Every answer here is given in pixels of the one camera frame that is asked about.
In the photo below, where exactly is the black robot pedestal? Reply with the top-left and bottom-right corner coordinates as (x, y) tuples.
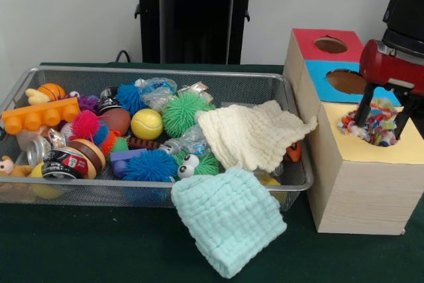
(127, 0), (268, 64)

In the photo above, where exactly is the yellow tennis ball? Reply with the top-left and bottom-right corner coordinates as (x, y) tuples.
(130, 108), (164, 141)

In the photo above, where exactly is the small brown football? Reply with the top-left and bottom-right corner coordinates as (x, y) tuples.
(99, 107), (133, 137)

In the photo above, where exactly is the cream waffle cloth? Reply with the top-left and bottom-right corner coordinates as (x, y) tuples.
(197, 99), (318, 173)

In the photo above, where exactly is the black looped cable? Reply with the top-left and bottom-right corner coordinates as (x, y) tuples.
(115, 50), (134, 64)

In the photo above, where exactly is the crushed black red can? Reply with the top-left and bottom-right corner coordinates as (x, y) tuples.
(41, 148), (93, 180)

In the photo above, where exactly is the orange plastic toy block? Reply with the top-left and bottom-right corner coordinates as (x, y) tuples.
(1, 97), (81, 135)

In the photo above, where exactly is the wooden box with three holes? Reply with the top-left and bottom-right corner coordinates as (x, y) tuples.
(284, 28), (424, 236)

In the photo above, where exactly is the green spiky rubber ball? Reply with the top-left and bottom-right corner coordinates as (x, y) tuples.
(162, 91), (216, 139)

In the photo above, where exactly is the pink spiky rubber ball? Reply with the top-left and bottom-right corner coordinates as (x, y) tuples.
(71, 109), (102, 140)

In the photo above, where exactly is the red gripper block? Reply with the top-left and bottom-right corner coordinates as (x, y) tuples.
(354, 39), (424, 141)

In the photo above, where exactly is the dark green table cloth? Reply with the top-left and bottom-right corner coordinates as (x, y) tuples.
(0, 62), (424, 283)
(409, 97), (424, 128)

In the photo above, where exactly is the plastic toy hamburger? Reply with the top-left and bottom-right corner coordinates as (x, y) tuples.
(68, 138), (107, 178)

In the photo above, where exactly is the multicolour polka dot cloth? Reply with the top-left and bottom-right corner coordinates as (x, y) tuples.
(337, 97), (403, 147)

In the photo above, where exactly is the blue spiky ball with eyes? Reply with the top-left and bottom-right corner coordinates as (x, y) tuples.
(115, 84), (148, 117)

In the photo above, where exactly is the blue spiky rubber ball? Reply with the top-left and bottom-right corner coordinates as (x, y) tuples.
(122, 149), (179, 183)

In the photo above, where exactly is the mint green waffle cloth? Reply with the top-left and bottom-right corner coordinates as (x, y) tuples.
(170, 166), (288, 279)

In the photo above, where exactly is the shallow clear mesh bin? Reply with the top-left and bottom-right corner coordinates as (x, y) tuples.
(0, 66), (314, 213)

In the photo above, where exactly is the green spiky ball with eyes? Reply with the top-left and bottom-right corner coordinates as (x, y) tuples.
(174, 148), (220, 180)

